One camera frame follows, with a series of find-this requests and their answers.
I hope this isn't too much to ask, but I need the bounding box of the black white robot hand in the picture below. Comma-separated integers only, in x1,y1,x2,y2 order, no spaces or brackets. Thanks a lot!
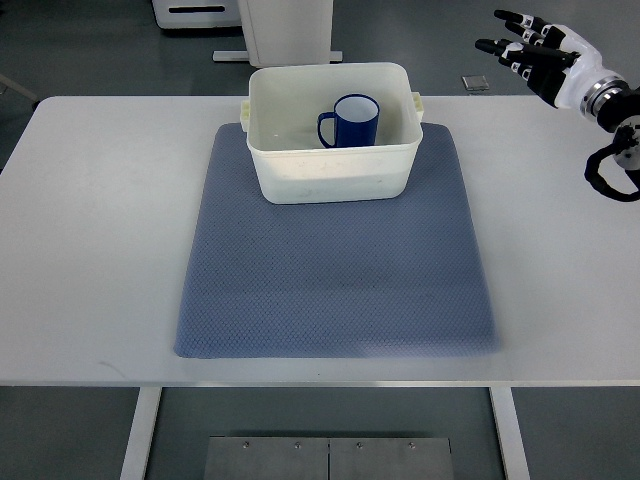
475,10,631,120

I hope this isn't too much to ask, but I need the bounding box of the blue enamel mug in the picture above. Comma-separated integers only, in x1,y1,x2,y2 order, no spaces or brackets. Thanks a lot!
317,93,380,148

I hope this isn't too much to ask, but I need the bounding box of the white plastic box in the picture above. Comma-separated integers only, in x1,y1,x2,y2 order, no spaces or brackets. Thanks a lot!
240,62,424,204

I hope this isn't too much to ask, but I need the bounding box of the small grey floor plate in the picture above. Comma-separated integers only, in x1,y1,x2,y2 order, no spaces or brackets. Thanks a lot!
461,75,490,92

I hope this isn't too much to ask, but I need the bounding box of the blue textured mat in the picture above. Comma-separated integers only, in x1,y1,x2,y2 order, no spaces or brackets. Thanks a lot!
174,123,499,358

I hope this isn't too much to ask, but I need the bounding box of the white table right leg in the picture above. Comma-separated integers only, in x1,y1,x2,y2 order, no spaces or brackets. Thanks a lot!
489,387,530,480

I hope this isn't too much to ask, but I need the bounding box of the white table leg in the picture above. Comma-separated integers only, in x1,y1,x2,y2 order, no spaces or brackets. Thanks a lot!
120,387,162,479
489,387,530,480

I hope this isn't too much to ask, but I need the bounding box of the white cabinet with slot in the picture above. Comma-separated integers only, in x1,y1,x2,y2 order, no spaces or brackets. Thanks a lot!
151,0,241,29

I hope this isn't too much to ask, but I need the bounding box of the white table left leg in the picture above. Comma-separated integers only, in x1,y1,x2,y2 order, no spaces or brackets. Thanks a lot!
120,387,162,479

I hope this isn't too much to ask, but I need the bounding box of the white pedestal column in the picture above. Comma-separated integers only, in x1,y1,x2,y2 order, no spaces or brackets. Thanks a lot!
238,0,333,68

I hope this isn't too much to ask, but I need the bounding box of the grey pedestal foot bar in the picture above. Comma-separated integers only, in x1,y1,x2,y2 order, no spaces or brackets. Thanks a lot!
212,50,343,63

